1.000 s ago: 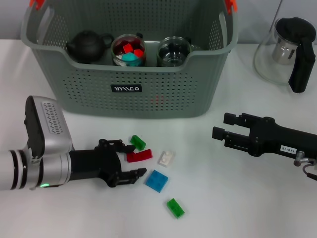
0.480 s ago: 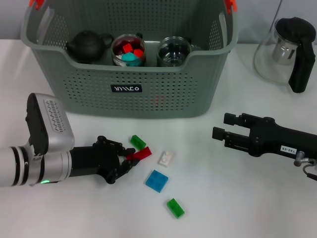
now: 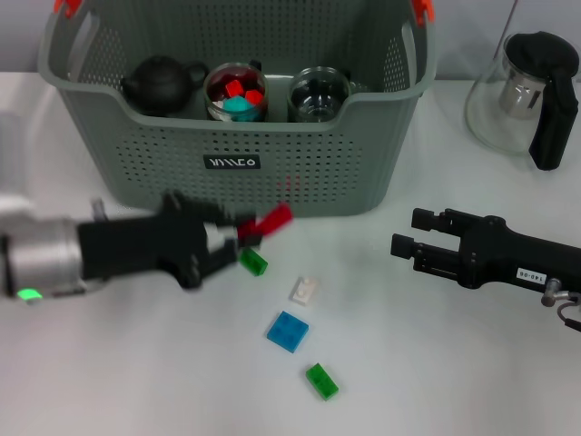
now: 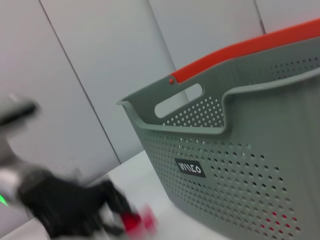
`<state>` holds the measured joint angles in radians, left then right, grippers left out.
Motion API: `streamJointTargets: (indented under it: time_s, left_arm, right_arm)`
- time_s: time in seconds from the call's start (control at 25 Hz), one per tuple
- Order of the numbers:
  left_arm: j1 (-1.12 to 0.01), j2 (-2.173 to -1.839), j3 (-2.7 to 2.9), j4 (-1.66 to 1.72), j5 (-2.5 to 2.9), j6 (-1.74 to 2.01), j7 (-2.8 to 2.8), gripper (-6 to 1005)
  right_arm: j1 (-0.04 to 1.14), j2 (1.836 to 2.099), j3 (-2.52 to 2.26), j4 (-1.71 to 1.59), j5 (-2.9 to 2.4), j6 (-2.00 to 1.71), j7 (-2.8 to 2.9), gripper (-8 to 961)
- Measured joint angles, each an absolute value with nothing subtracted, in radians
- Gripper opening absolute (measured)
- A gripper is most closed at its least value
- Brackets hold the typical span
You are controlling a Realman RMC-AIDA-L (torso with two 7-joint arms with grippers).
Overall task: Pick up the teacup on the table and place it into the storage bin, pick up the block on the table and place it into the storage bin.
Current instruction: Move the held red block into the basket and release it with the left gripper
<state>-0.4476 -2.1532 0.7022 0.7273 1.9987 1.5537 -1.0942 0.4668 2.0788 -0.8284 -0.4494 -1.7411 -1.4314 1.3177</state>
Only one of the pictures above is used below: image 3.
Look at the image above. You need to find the black clay teapot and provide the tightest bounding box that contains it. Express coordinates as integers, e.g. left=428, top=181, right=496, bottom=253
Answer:
left=120, top=54, right=212, bottom=118

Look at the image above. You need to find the glass pitcher with black handle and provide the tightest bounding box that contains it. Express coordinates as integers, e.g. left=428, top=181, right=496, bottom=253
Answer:
left=463, top=30, right=580, bottom=172

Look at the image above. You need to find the right wrist cable with plug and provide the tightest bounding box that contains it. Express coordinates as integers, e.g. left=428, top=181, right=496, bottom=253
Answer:
left=542, top=279, right=581, bottom=332

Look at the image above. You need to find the blue toy brick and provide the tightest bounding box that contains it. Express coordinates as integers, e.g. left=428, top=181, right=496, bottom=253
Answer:
left=265, top=310, right=310, bottom=354

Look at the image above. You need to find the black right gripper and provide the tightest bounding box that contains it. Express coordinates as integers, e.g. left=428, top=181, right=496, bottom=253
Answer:
left=390, top=207, right=581, bottom=295

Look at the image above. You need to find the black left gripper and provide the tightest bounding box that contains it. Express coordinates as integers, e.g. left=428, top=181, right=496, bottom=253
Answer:
left=76, top=190, right=265, bottom=291

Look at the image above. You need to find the teal toy brick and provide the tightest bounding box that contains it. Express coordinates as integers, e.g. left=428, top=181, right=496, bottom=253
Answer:
left=222, top=97, right=260, bottom=122

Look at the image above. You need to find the dark red toy brick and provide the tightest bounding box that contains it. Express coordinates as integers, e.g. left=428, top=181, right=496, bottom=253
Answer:
left=238, top=202, right=294, bottom=240

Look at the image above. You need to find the glass teacup with black base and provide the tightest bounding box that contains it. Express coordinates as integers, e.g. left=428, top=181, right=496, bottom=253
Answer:
left=202, top=60, right=270, bottom=123
left=286, top=66, right=351, bottom=124

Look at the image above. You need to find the green toy brick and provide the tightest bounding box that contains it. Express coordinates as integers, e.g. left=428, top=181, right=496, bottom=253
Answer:
left=239, top=247, right=269, bottom=277
left=305, top=362, right=340, bottom=402

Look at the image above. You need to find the grey-green perforated storage bin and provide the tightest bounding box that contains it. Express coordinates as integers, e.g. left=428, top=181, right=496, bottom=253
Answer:
left=36, top=0, right=439, bottom=218

